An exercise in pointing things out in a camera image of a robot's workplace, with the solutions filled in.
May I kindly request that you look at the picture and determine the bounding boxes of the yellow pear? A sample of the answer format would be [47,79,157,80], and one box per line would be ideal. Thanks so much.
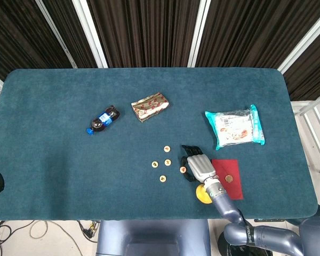
[195,183,213,205]

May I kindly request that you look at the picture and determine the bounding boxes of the teal edged food package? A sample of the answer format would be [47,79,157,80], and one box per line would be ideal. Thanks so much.
[204,104,266,151]

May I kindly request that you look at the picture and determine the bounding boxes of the thin white screen post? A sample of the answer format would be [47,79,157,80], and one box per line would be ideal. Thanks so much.
[34,0,78,69]

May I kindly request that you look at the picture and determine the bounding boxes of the gold red snack packet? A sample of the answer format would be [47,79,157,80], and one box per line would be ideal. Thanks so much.
[130,92,170,123]

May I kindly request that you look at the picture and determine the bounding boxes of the cola bottle with blue label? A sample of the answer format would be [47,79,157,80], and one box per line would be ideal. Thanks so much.
[85,105,121,136]

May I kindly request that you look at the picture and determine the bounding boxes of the red envelope with gold seal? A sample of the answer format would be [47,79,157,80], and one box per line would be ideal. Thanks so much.
[211,159,244,201]

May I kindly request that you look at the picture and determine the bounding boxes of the blue grey robot torso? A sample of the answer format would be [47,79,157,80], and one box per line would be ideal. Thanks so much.
[95,219,211,256]

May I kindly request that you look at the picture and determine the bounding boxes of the dark brown curtain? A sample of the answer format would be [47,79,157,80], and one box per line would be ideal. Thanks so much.
[0,0,320,118]

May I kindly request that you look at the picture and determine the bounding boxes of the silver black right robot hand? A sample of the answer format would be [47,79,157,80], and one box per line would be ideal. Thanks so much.
[180,145,217,184]

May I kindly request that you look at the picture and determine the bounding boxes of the teal velvet tablecloth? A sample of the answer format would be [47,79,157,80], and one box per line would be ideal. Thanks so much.
[0,68,318,221]

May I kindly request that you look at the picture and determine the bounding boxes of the silver metal rack frame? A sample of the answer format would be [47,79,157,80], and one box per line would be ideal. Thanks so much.
[290,90,320,174]

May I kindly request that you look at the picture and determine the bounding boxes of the black plug cable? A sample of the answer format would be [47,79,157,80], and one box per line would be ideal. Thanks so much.
[78,219,101,244]

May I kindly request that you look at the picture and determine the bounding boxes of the wide white screen post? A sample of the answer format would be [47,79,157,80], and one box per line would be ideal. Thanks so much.
[277,12,320,74]
[71,0,109,69]
[187,0,211,68]

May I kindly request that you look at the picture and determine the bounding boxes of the grey floor cable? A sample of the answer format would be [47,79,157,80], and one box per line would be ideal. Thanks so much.
[28,220,84,256]

